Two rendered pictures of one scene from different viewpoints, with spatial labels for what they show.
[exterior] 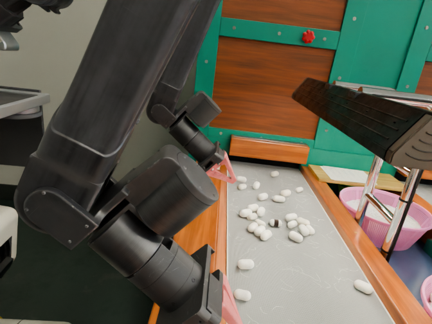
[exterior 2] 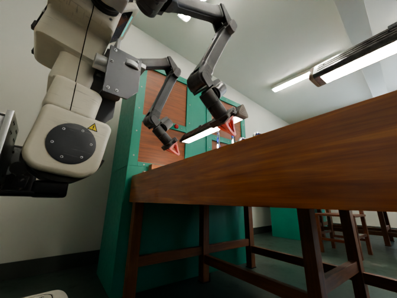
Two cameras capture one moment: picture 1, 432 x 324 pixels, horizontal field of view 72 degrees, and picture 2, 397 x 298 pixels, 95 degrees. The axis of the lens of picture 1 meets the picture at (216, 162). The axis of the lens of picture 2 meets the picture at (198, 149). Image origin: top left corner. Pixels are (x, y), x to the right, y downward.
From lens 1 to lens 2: 0.76 m
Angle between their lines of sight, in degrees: 50
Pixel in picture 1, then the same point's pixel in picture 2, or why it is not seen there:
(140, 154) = (48, 217)
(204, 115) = (168, 124)
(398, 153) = (239, 111)
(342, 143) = not seen: hidden behind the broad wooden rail
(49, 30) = not seen: outside the picture
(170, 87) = (158, 110)
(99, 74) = (211, 58)
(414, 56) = (208, 137)
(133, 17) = (215, 52)
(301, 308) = not seen: hidden behind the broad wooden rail
